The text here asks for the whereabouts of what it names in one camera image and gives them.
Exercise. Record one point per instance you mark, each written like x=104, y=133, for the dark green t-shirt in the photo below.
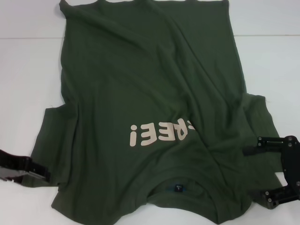
x=140, y=70

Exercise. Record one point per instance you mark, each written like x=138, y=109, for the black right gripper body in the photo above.
x=293, y=159

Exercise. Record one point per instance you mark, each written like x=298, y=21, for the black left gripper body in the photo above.
x=11, y=164

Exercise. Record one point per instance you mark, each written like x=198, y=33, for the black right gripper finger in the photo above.
x=269, y=144
x=281, y=195

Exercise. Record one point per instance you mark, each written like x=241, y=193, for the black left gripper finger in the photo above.
x=38, y=168

